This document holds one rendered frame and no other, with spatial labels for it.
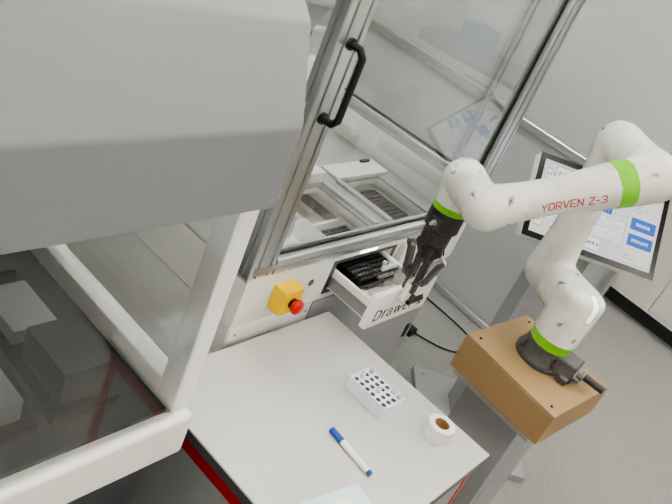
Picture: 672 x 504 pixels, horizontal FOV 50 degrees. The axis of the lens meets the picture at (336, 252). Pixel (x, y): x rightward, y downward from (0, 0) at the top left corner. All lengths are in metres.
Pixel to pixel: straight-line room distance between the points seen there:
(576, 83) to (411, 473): 2.29
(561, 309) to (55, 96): 1.48
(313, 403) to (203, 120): 0.95
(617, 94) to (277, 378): 2.22
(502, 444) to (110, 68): 1.61
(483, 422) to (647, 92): 1.78
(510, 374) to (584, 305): 0.26
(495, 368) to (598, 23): 1.96
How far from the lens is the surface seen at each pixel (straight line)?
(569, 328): 2.00
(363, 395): 1.78
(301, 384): 1.76
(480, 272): 3.84
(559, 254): 2.07
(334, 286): 1.97
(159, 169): 0.92
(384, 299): 1.90
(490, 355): 2.00
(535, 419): 1.98
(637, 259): 2.77
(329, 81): 1.49
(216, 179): 0.99
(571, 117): 3.55
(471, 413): 2.18
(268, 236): 1.63
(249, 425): 1.62
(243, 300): 1.73
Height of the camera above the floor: 1.88
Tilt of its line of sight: 29 degrees down
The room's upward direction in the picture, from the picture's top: 24 degrees clockwise
